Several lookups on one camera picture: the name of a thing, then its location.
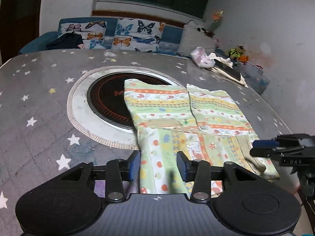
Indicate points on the butterfly print cushion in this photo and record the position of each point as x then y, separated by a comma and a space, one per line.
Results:
92, 35
137, 35

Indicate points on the dark wooden door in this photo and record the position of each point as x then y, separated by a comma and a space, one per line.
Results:
17, 17

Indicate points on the black and white plush toy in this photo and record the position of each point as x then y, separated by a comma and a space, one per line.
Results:
203, 30

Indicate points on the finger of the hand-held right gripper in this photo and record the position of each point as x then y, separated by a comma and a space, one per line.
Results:
265, 143
260, 152

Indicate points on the dark clothing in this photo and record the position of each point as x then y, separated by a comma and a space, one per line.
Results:
65, 41

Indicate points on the round black induction cooktop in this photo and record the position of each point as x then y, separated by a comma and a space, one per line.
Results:
105, 103

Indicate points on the clear plastic storage box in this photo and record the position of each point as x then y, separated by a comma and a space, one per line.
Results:
256, 77

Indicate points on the green printed baby garment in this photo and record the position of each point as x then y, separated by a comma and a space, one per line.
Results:
172, 108

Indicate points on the white cloth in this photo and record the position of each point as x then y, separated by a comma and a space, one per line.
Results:
242, 80

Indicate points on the orange artificial flower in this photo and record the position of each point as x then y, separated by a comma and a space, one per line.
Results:
217, 16

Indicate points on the blue sofa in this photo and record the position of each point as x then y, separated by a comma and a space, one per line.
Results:
170, 35

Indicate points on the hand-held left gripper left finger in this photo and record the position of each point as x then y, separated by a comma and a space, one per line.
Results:
134, 166

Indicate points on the black phone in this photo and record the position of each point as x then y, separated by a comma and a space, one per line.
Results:
228, 70

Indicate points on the grey pillow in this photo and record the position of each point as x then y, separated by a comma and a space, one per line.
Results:
194, 40

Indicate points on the teddy bear with yellow vest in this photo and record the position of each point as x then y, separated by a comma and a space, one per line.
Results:
235, 52

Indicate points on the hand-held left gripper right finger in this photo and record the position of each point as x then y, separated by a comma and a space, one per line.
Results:
182, 167

